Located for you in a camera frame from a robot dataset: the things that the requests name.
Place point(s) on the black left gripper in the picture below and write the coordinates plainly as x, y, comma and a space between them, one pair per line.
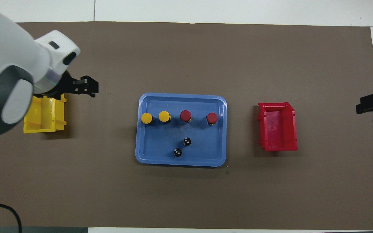
70, 87

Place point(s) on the yellow push button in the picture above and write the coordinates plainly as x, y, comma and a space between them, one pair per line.
164, 116
146, 118

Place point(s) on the red push button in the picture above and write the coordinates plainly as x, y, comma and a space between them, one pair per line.
185, 116
212, 118

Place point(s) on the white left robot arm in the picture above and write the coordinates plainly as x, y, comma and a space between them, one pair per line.
8, 58

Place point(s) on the blue plastic tray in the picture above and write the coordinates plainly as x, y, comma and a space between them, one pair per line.
173, 139

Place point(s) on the yellow plastic bin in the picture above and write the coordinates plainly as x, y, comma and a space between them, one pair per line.
45, 116

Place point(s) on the red plastic bin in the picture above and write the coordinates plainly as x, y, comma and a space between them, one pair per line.
277, 129

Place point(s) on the black cylindrical part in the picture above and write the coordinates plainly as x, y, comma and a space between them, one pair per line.
177, 152
186, 141

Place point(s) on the brown paper table mat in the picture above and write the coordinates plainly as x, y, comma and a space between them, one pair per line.
186, 200

